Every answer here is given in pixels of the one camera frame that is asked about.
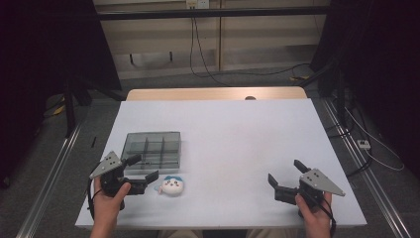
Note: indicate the white power strip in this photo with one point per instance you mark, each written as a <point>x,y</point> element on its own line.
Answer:
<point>364,144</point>

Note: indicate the person's left hand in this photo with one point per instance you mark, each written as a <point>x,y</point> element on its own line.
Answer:
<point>107,206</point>

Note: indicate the white wall socket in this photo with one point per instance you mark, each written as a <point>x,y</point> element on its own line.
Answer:
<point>198,3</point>

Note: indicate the person's right hand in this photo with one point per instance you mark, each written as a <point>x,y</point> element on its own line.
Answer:
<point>313,214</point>

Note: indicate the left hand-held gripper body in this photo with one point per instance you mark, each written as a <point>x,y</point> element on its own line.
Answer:
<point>107,165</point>

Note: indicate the black curtain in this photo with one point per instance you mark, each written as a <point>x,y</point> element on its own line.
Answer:
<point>379,66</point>
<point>39,66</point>

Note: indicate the yellow floor tape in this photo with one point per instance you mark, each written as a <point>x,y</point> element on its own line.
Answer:
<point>298,78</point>
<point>58,110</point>

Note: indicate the black horizontal bar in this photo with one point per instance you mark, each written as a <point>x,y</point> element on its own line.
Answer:
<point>214,13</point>

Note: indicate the black metal stand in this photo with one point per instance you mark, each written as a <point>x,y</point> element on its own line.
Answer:
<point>70,112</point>

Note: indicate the white and blue plush toy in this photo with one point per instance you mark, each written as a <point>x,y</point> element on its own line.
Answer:
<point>171,186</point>

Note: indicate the white table cover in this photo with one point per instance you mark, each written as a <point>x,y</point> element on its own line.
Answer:
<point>231,148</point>

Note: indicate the wooden table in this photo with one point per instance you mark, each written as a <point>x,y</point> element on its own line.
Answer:
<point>198,93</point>

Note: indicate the metal floor rail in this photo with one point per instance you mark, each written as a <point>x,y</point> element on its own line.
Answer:
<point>366,172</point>
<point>49,185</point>

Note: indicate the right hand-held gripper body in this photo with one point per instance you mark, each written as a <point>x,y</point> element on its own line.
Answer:
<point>317,182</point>

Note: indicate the clear grey compartment box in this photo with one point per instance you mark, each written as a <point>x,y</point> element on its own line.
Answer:
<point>165,145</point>

